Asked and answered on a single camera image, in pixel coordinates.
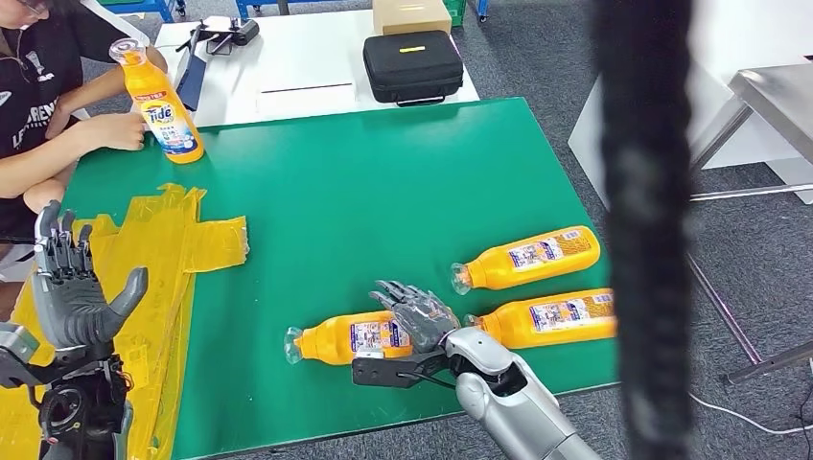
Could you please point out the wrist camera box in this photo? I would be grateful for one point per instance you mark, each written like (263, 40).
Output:
(381, 374)
(16, 343)

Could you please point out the orange detergent bottle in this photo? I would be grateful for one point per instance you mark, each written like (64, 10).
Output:
(330, 340)
(495, 266)
(508, 324)
(162, 108)

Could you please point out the yellow taped plastic sheet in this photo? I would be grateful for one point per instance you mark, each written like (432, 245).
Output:
(159, 254)

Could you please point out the person's left hand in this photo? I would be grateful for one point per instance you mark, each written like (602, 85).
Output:
(60, 120)

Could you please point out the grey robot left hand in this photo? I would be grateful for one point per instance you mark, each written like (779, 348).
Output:
(73, 298)

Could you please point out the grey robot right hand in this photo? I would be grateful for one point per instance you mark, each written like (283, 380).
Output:
(422, 317)

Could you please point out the cardboard box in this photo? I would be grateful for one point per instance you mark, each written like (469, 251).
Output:
(409, 19)

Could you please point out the green plastic crate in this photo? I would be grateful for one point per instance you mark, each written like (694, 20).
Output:
(456, 11)

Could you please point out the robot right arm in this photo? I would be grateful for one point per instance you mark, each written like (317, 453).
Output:
(508, 406)

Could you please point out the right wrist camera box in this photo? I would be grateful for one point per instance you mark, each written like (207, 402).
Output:
(381, 374)

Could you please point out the person's right forearm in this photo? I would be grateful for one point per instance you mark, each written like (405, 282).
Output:
(38, 165)

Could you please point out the black zip case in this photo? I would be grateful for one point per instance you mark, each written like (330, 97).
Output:
(413, 70)

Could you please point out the black handheld device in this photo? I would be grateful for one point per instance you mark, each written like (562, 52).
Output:
(241, 32)

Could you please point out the dark blue flat board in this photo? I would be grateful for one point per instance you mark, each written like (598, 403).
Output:
(192, 82)

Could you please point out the person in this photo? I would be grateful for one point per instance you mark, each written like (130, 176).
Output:
(38, 95)

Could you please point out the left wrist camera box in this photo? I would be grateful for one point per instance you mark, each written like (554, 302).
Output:
(16, 343)

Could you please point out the white panel board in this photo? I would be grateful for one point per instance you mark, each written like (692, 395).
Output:
(749, 32)

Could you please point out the person's right hand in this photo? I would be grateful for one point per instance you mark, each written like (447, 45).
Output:
(114, 133)

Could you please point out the person's left forearm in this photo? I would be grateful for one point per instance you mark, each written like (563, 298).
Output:
(95, 92)

